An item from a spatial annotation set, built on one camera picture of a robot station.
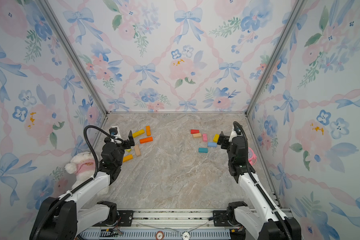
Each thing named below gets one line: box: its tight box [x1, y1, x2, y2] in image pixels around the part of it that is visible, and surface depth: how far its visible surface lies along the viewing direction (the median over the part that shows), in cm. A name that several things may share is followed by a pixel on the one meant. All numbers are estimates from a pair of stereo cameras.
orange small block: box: [145, 125, 152, 137], surface depth 112 cm
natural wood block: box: [134, 144, 142, 157], surface depth 99 cm
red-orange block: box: [139, 136, 154, 144], surface depth 105 cm
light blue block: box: [207, 142, 218, 148], surface depth 103 cm
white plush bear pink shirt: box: [64, 151, 96, 191], surface depth 82 cm
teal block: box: [198, 147, 209, 153], surface depth 102 cm
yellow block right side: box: [213, 134, 220, 143], surface depth 107 cm
